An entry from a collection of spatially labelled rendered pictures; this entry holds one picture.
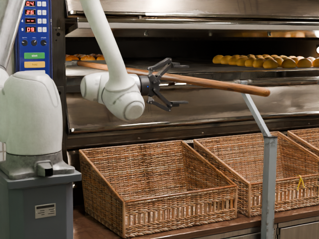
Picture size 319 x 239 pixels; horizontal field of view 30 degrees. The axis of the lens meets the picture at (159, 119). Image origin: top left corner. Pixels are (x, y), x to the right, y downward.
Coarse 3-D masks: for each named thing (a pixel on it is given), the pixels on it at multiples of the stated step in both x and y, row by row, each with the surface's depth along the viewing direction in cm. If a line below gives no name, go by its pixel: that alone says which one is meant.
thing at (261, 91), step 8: (80, 64) 340; (88, 64) 329; (96, 64) 319; (104, 64) 312; (128, 72) 285; (136, 72) 278; (144, 72) 271; (168, 80) 253; (176, 80) 246; (184, 80) 240; (192, 80) 235; (200, 80) 230; (208, 80) 226; (216, 88) 221; (224, 88) 216; (232, 88) 212; (240, 88) 207; (248, 88) 204; (256, 88) 200; (264, 88) 197; (264, 96) 197
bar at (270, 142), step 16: (240, 80) 266; (256, 80) 270; (272, 80) 274; (288, 80) 278; (304, 80) 282; (256, 112) 258; (272, 144) 250; (272, 160) 251; (272, 176) 252; (272, 192) 253; (272, 208) 254; (272, 224) 256
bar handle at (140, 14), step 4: (76, 12) 255; (80, 12) 255; (104, 12) 260; (108, 12) 261; (112, 12) 262; (116, 12) 263; (120, 12) 264; (124, 12) 265; (128, 12) 266; (132, 12) 267; (136, 12) 268; (140, 12) 269; (140, 16) 268
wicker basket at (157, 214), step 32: (96, 160) 272; (128, 160) 280; (160, 160) 288; (192, 160) 287; (96, 192) 255; (128, 192) 278; (160, 192) 287; (192, 192) 246; (224, 192) 254; (128, 224) 234; (160, 224) 241; (192, 224) 248
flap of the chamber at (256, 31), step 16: (80, 32) 260; (112, 32) 267; (128, 32) 270; (144, 32) 274; (160, 32) 278; (176, 32) 281; (192, 32) 285; (208, 32) 289; (224, 32) 293; (240, 32) 297; (256, 32) 301; (272, 32) 306; (288, 32) 310; (304, 32) 315
